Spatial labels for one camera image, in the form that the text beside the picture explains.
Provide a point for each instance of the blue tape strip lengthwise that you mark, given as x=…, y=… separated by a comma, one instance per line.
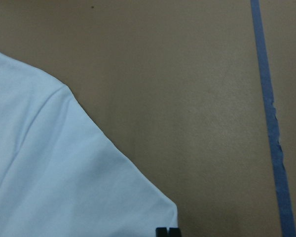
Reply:
x=287, y=221

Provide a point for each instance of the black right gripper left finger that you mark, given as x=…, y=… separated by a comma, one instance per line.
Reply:
x=161, y=232

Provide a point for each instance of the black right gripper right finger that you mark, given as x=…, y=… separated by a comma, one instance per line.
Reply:
x=174, y=232

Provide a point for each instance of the light blue t-shirt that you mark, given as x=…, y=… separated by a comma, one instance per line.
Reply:
x=60, y=176

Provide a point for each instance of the brown paper table cover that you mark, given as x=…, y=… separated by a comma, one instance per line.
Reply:
x=175, y=86

